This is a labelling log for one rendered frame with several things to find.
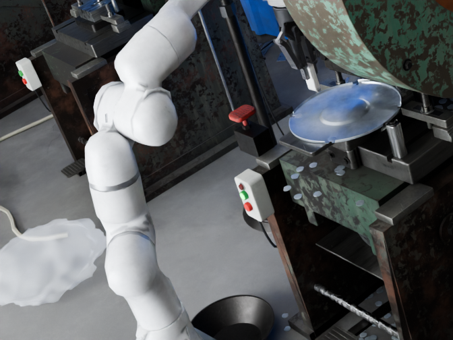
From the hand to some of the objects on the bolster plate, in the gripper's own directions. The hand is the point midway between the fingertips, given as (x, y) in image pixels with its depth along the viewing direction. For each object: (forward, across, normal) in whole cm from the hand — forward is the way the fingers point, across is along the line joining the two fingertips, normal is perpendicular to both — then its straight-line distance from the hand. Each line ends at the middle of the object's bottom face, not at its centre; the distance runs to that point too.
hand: (311, 76), depth 205 cm
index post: (+22, -6, +18) cm, 29 cm away
